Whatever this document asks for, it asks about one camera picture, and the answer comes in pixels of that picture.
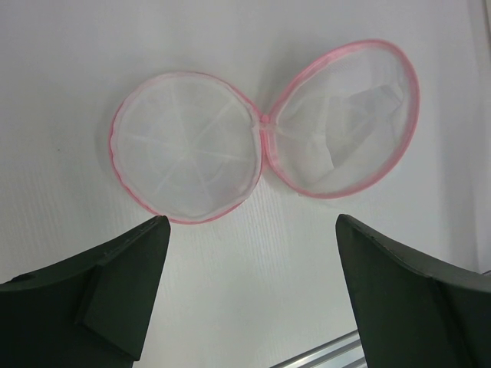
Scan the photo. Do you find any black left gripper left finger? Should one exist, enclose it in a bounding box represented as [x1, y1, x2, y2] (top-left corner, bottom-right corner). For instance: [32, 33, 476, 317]
[1, 216, 170, 367]

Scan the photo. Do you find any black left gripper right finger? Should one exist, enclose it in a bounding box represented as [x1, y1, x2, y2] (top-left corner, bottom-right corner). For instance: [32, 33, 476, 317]
[335, 215, 490, 367]

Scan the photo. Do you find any aluminium mounting rail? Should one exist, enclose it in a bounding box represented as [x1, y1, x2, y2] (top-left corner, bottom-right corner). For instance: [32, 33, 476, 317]
[272, 330, 367, 368]

